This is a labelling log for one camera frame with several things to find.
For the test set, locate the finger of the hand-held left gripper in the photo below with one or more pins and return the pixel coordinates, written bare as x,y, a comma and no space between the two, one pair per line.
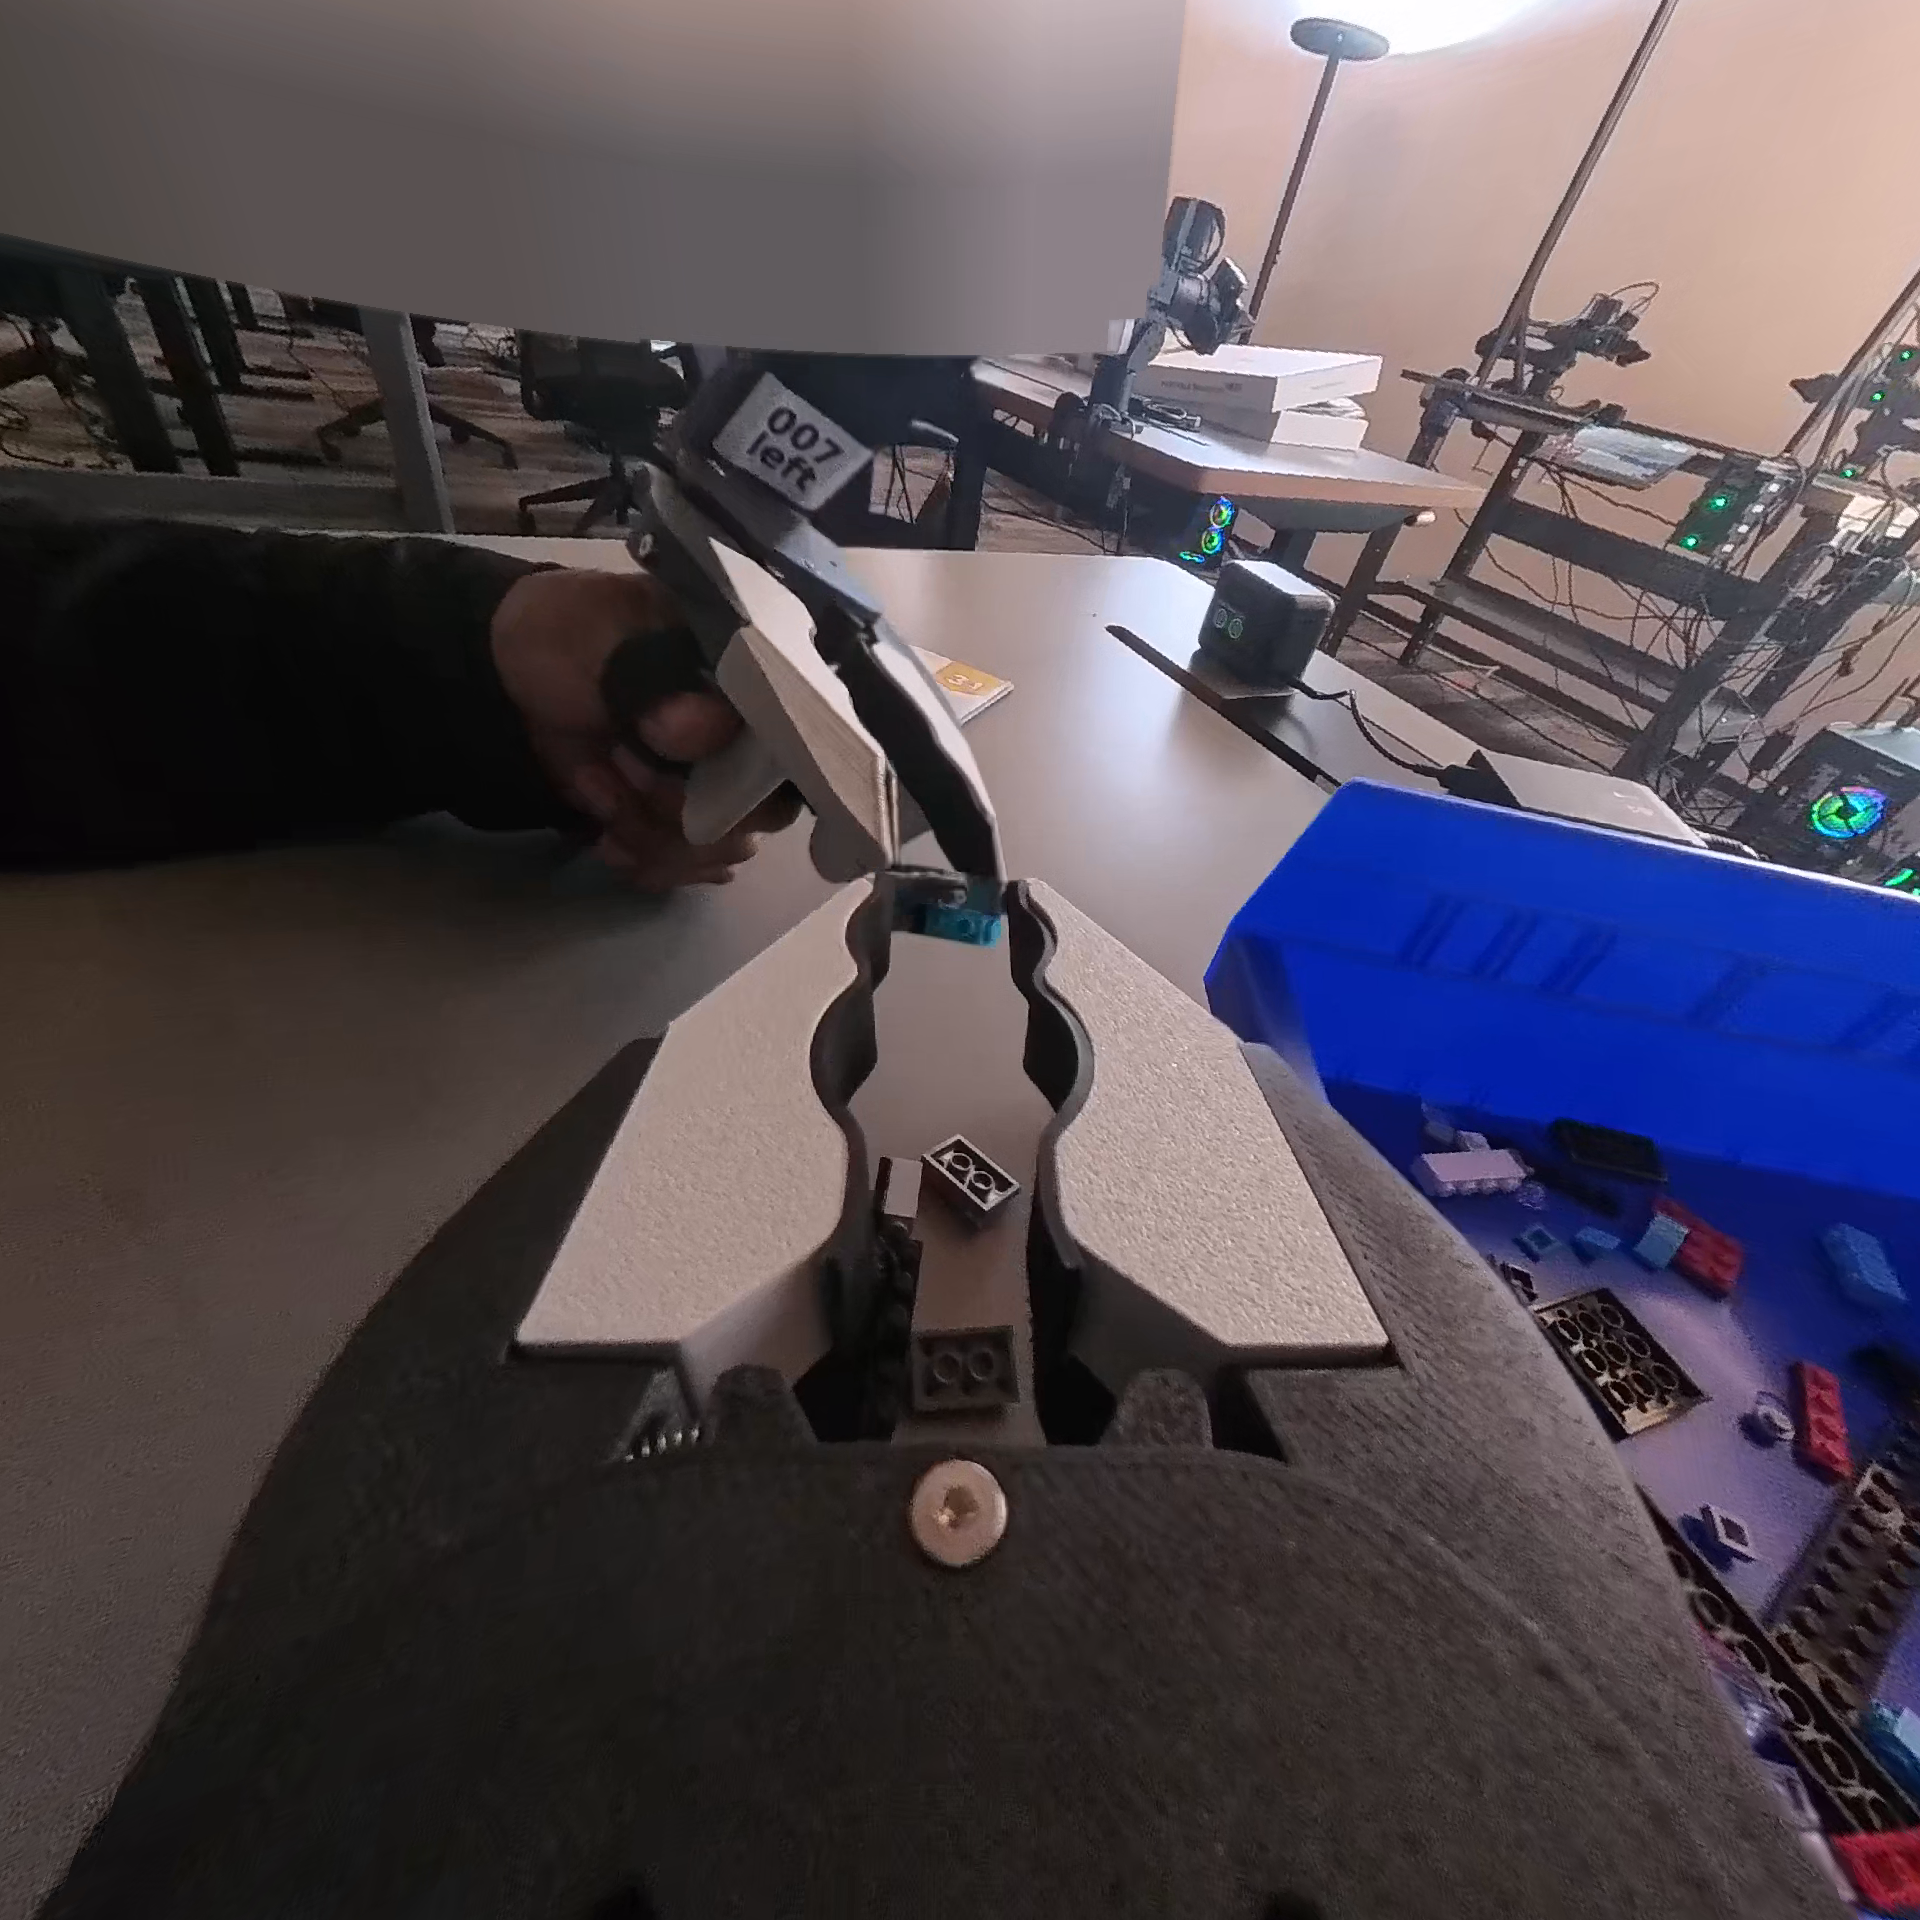
961,796
810,751

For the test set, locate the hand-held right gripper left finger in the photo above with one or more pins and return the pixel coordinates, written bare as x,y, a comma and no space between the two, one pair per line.
690,1201

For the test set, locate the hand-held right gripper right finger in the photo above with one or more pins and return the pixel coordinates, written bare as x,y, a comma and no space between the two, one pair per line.
1201,1201

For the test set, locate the small toy brick assembly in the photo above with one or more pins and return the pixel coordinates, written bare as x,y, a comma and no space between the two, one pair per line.
942,916

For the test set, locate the person's left forearm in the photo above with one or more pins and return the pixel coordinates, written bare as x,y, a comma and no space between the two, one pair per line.
225,692

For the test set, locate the small black robot arm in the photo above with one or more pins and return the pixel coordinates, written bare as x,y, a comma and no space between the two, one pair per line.
1193,300

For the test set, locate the grey desk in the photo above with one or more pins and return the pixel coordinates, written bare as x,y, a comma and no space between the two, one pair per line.
300,1126

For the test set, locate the person's left hand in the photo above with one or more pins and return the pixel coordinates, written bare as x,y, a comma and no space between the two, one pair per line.
555,692

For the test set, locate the white and yellow card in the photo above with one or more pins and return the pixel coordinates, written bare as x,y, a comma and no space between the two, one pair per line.
968,683

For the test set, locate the black office chair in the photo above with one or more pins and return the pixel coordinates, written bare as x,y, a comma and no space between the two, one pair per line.
600,421

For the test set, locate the dark grey wedge plate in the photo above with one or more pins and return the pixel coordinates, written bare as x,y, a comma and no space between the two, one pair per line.
896,1276

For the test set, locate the black flat plate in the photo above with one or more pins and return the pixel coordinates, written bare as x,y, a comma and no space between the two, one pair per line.
1243,716

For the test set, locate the black cube device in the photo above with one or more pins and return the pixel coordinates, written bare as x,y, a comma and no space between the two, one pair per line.
1259,618

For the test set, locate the computer with coloured fans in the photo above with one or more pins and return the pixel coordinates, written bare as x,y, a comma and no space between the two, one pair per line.
1212,533
1851,810

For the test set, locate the large blue plastic bin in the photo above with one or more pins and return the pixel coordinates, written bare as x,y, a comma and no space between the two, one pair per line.
1574,975

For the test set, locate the background table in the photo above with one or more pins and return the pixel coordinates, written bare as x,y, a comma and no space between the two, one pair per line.
1275,482

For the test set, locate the pile of mixed toy bricks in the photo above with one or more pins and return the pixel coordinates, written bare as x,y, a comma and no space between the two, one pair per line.
1628,1358

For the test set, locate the white flat box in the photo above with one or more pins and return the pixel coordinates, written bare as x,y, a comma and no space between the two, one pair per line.
1305,428
1259,377

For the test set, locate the black floor lamp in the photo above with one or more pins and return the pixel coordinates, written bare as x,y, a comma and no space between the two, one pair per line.
1320,149

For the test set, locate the metal equipment rack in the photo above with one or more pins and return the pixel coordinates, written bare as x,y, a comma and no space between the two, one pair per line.
1693,495

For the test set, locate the black stand pole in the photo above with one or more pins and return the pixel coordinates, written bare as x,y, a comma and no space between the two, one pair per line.
1588,149

